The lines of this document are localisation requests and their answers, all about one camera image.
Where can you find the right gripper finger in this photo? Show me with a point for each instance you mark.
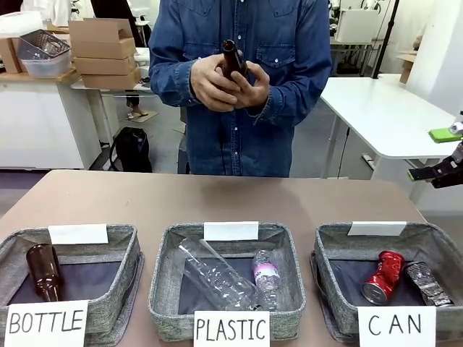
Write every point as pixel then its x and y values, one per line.
pixel 443 134
pixel 445 170

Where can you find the crushed black grey can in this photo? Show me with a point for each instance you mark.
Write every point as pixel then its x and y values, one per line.
pixel 428 285

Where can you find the crushed red can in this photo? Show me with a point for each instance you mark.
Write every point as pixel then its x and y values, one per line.
pixel 385 274

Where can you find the small bottle with pink label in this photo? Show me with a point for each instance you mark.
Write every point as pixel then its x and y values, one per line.
pixel 266 274

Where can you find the brown glass bottle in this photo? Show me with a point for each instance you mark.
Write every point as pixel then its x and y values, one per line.
pixel 231 61
pixel 43 271

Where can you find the large clear plastic bottle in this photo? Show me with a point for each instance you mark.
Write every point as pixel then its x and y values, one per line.
pixel 213 271

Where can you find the person's right forearm denim sleeve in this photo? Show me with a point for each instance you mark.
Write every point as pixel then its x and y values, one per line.
pixel 170 83

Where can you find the person's left forearm denim sleeve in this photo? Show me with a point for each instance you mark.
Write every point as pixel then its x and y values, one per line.
pixel 296 105

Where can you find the grey fabric basket labelled can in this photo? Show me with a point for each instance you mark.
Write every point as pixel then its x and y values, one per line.
pixel 325 274

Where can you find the white paper label CAN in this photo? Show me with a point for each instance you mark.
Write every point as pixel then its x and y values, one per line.
pixel 396 325

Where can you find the grey fabric basket labelled plastic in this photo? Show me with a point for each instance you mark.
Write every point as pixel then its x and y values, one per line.
pixel 170 231

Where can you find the grey fabric basket labelled bottle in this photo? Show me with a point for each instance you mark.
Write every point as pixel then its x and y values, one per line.
pixel 119 289

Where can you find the tilted clear plastic basket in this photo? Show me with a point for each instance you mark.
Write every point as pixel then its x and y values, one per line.
pixel 43 45

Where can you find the person's left hand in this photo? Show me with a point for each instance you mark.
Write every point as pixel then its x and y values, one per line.
pixel 255 90

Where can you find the person's right hand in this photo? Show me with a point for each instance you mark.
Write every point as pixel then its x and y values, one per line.
pixel 210 86

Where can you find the large white table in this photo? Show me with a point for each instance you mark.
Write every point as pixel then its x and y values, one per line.
pixel 380 115

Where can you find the blank white card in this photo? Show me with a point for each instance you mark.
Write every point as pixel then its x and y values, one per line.
pixel 378 228
pixel 77 234
pixel 231 231

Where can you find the black tripod pole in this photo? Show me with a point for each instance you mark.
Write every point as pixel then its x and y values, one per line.
pixel 388 29

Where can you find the dark background workbench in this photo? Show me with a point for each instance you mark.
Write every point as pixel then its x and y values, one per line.
pixel 347 58

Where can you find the white box on table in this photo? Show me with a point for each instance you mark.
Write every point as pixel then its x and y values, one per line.
pixel 356 25

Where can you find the person in denim shirt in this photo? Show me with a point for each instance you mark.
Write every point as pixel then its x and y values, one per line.
pixel 235 144

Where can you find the white paper label PLASTIC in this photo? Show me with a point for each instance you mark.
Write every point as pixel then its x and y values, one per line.
pixel 231 329

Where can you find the black backpack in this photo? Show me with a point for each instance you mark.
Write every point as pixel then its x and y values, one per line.
pixel 132 148

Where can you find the flat closed cardboard box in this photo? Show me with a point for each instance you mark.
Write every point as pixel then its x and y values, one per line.
pixel 105 65
pixel 110 79

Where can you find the white table with thick leg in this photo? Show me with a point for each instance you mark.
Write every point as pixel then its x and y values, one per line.
pixel 105 112

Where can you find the background person with sandals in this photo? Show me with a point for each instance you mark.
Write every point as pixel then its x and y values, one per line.
pixel 119 14

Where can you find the open cardboard box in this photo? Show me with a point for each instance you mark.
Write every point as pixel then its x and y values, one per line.
pixel 101 36

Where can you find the clear plastic storage bin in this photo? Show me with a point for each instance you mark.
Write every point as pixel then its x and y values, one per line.
pixel 47 67

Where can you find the white cabinet desk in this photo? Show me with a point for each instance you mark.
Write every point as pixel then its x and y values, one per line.
pixel 36 119

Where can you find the white paper label BOTTLE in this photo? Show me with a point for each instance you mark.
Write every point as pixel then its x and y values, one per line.
pixel 47 321

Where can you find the white foam sheet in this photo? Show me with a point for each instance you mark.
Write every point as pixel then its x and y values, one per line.
pixel 20 23

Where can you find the small cardboard box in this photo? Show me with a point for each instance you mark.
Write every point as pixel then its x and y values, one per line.
pixel 9 54

